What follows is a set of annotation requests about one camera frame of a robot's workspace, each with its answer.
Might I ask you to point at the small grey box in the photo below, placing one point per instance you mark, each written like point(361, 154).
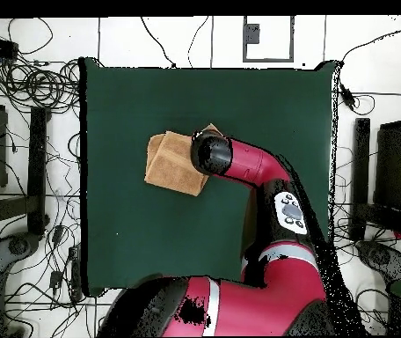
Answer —
point(252, 33)

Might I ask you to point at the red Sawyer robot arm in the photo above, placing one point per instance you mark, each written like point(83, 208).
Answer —
point(249, 162)

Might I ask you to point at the black metal stand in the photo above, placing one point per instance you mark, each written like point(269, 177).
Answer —
point(360, 158)
point(37, 158)

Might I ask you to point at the tan terry towel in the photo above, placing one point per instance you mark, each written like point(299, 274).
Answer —
point(169, 169)

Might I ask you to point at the grey rectangular floor frame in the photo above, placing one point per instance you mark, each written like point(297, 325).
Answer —
point(267, 60)

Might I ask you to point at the dark green table cloth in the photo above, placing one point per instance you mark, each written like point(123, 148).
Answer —
point(133, 229)

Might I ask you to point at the grey chair base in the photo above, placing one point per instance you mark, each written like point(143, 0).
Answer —
point(17, 246)
point(383, 257)

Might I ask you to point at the black power adapter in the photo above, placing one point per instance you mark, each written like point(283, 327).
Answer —
point(347, 96)

